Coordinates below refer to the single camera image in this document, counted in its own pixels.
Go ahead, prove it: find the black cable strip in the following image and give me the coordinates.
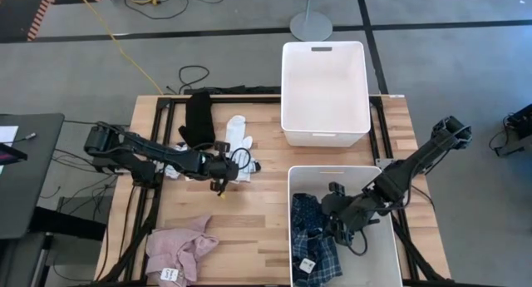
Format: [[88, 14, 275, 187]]
[[183, 85, 282, 96]]

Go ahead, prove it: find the large black hazard-striped mat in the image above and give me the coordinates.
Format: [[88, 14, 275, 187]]
[[0, 0, 60, 43]]

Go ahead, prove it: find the white basket with dark clothes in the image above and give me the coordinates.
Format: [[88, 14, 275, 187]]
[[287, 165, 403, 287]]

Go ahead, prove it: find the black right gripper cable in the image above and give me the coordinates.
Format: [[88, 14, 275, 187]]
[[347, 227, 369, 257]]

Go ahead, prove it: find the grey cable connector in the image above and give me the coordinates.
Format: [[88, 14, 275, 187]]
[[12, 131, 38, 146]]

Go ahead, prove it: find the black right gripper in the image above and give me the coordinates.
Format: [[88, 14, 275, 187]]
[[320, 181, 375, 247]]

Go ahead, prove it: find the black cable loop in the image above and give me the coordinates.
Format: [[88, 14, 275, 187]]
[[177, 64, 211, 95]]

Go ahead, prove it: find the white plastic bin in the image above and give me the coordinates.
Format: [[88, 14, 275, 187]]
[[280, 40, 372, 148]]

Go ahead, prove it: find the white blue-patterned cloth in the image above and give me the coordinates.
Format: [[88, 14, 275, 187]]
[[159, 141, 187, 181]]

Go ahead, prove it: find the plain white sock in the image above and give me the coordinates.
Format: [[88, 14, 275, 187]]
[[225, 114, 255, 162]]

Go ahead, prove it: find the navy dotted shirt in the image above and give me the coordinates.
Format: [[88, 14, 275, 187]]
[[290, 193, 330, 238]]

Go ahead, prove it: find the long yellow cable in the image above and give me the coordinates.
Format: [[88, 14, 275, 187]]
[[72, 0, 165, 96]]

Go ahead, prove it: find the white paper sheet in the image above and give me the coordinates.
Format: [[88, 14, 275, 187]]
[[0, 125, 20, 147]]

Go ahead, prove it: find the white striped sock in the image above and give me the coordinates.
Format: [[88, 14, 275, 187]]
[[237, 156, 263, 184]]

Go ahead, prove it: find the round grey stand base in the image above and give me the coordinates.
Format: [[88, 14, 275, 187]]
[[288, 0, 334, 43]]

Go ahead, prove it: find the blue plaid shirt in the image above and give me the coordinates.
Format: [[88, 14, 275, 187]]
[[290, 226, 344, 286]]

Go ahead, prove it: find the pink checked shirt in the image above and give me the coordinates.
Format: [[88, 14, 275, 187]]
[[145, 214, 220, 287]]

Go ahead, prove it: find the dark tablet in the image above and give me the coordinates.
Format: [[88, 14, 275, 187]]
[[0, 142, 29, 167]]

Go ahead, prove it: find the black metal table frame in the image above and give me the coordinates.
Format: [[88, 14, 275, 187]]
[[97, 94, 456, 287]]

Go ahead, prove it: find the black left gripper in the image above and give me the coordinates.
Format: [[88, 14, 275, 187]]
[[203, 141, 241, 195]]

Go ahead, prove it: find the black floor equipment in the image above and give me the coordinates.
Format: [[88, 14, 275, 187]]
[[488, 103, 532, 158]]

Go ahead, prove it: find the black garment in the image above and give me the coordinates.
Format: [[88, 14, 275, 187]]
[[177, 90, 218, 151]]

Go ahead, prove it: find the black desk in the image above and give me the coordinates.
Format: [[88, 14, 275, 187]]
[[0, 112, 67, 241]]

